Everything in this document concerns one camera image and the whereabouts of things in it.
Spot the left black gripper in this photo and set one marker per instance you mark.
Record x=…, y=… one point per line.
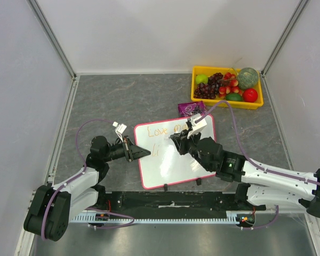
x=133, y=152

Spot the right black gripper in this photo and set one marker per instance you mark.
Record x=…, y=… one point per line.
x=184, y=142

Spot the pink framed whiteboard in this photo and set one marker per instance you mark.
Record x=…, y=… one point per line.
x=165, y=166

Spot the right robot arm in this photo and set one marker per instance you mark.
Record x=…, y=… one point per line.
x=265, y=184

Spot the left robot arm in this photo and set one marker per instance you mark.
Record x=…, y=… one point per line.
x=53, y=207

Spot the purple snack bag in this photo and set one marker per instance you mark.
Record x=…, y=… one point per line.
x=191, y=108

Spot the dark purple grape bunch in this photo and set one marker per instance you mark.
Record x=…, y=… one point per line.
x=209, y=90

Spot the green apple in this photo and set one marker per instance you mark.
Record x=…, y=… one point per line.
x=201, y=78

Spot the green mango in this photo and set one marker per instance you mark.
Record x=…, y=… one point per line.
x=234, y=97

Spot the red peach cluster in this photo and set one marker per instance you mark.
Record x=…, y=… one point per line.
x=229, y=84

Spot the red apple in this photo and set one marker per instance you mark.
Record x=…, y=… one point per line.
x=250, y=95

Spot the green netted melon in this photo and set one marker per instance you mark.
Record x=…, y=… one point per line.
x=247, y=78

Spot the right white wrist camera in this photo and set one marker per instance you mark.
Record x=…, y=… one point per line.
x=196, y=124

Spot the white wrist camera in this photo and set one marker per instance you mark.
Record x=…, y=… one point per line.
x=119, y=129
x=196, y=124

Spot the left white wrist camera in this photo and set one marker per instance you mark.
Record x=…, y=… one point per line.
x=119, y=129

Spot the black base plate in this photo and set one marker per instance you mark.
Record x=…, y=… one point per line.
x=173, y=204

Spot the light blue cable duct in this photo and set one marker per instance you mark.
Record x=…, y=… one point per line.
x=101, y=218

